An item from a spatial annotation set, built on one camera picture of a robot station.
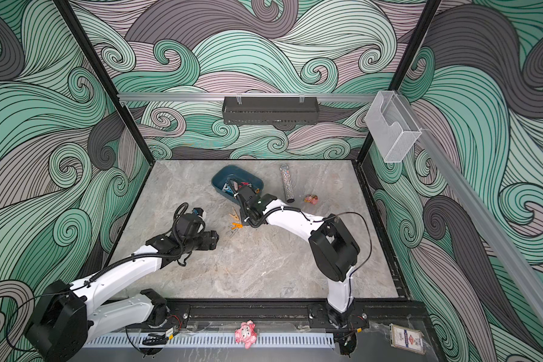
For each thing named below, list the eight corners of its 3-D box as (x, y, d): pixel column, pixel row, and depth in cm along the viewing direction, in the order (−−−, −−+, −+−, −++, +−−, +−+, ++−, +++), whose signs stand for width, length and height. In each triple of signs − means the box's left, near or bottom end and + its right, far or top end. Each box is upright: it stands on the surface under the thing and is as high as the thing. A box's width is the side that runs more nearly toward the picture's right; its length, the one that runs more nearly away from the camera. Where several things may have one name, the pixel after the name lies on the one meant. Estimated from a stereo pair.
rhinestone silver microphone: (286, 203, 105) (286, 199, 102) (279, 169, 119) (280, 164, 116) (295, 202, 105) (296, 198, 102) (287, 168, 120) (288, 163, 117)
